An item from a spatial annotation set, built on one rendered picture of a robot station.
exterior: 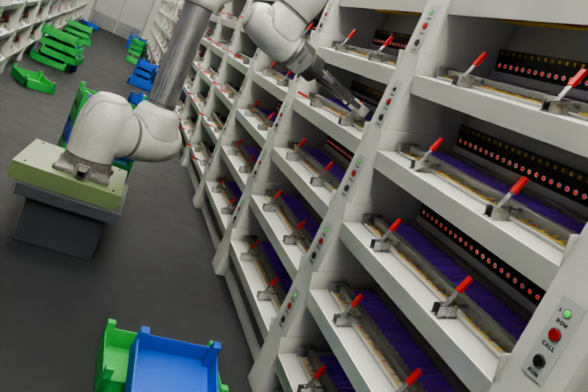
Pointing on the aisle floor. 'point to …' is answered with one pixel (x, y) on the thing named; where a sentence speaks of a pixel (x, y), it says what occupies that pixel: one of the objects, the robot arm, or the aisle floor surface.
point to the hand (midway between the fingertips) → (356, 106)
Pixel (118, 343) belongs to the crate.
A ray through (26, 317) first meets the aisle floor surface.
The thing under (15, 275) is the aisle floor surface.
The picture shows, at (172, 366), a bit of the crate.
